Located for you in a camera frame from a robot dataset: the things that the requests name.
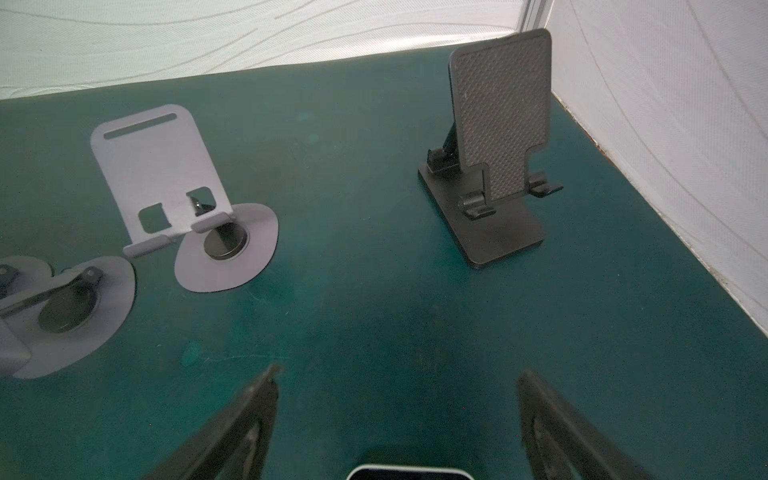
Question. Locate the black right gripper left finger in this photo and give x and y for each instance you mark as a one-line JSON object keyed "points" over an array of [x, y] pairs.
{"points": [[234, 442]]}

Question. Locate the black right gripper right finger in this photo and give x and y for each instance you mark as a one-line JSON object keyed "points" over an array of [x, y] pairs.
{"points": [[561, 443]]}

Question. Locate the phone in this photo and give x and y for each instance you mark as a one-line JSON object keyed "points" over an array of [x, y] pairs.
{"points": [[406, 472]]}

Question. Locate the grey phone stand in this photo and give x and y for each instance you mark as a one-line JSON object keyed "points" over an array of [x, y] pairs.
{"points": [[19, 273], [49, 327]]}

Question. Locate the far right grey stand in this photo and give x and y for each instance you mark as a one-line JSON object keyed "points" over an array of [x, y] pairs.
{"points": [[167, 190]]}

